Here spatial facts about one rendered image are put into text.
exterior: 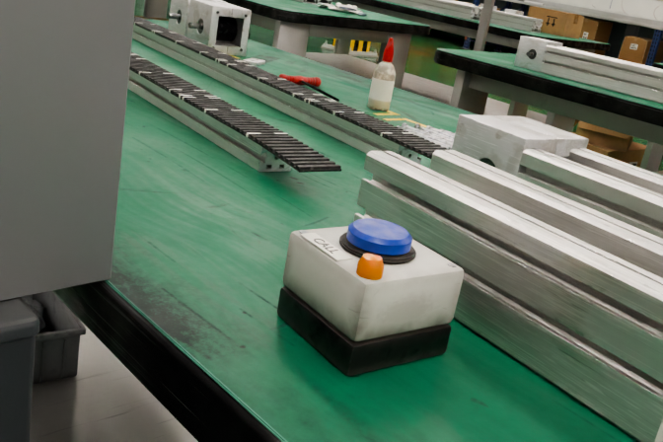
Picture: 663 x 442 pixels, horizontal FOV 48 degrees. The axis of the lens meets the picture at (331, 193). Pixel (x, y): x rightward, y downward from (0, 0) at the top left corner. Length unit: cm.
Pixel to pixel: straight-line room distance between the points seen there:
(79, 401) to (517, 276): 102
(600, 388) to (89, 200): 32
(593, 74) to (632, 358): 193
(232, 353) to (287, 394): 5
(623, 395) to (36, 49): 38
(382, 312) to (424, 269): 4
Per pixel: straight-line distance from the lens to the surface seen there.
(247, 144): 81
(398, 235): 45
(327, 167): 73
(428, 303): 45
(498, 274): 50
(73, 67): 45
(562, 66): 240
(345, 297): 43
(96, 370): 147
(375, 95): 124
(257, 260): 57
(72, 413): 136
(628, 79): 230
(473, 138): 77
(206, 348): 45
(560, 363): 48
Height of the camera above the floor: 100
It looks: 17 degrees down
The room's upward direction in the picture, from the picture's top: 10 degrees clockwise
